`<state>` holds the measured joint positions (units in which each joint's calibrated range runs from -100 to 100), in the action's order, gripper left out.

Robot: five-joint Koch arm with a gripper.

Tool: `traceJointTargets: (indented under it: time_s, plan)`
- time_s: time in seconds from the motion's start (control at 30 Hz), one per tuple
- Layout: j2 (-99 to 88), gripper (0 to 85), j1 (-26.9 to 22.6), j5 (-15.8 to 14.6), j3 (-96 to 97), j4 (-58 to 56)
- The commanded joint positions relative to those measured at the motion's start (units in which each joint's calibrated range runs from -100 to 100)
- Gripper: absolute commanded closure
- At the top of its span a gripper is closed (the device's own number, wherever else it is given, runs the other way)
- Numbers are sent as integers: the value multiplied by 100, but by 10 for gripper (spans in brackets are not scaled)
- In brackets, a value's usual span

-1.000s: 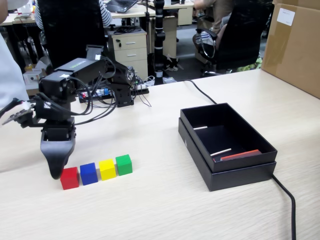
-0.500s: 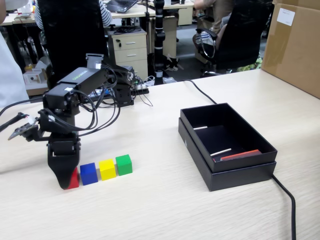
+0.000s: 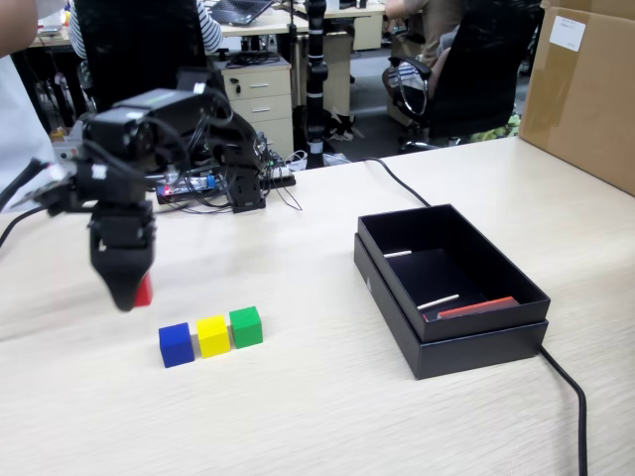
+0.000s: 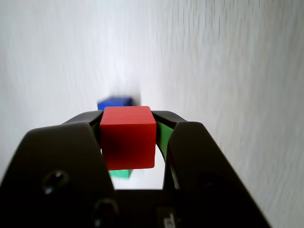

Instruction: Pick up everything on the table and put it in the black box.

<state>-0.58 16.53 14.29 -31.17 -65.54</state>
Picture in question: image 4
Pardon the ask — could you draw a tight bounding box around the red wooden cube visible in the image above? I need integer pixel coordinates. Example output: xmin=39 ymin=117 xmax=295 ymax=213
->
xmin=99 ymin=105 xmax=157 ymax=171

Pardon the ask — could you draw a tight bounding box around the green wooden cube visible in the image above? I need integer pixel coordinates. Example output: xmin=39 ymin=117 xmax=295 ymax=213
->
xmin=109 ymin=169 xmax=133 ymax=180

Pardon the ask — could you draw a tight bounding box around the blue wooden cube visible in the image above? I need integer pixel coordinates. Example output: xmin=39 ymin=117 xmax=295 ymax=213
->
xmin=97 ymin=95 xmax=133 ymax=111

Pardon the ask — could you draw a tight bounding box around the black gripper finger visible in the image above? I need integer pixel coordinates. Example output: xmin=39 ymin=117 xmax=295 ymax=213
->
xmin=151 ymin=110 xmax=273 ymax=228
xmin=0 ymin=110 xmax=124 ymax=228

